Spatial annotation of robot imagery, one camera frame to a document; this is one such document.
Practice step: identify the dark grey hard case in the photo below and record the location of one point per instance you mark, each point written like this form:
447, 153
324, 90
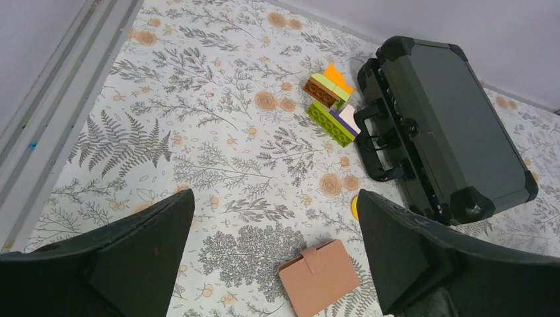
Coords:
428, 123

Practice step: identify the aluminium frame rail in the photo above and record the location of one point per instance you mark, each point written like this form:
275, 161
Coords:
55, 57

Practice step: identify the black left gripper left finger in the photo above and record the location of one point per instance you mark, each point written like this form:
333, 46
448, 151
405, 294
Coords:
125, 268

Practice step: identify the yellow round token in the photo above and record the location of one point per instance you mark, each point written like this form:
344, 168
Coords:
354, 208

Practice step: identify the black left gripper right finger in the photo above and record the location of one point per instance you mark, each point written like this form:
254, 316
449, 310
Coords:
423, 268

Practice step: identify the pink leather card holder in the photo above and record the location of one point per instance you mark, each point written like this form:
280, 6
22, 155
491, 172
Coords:
319, 277

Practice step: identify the floral patterned table mat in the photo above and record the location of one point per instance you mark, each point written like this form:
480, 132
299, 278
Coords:
207, 96

